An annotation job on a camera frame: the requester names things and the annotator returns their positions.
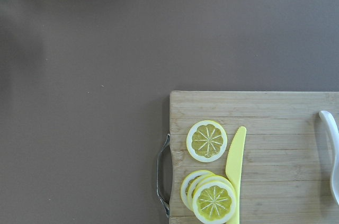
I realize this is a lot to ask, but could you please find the white spoon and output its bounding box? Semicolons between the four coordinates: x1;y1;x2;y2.
318;111;338;204

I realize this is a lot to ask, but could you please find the back stacked lemon slice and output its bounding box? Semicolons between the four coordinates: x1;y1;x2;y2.
180;169;214;208

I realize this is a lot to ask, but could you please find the single lemon slice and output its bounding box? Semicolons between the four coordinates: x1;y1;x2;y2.
186;120;228;163

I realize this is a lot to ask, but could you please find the stacked lemon slice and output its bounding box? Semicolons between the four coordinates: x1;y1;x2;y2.
180;169;214;208
192;180;237;223
187;174;228;213

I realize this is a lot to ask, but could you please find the wooden cutting board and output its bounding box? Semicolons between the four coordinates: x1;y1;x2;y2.
169;91;338;223

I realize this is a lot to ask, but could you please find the middle stacked lemon slice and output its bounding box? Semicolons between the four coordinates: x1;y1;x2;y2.
187;174;228;213

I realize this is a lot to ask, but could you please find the yellow plastic knife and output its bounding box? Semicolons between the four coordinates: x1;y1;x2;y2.
225;126;247;224

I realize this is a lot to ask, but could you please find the front stacked lemon slice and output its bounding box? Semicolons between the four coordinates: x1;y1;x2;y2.
192;180;237;223

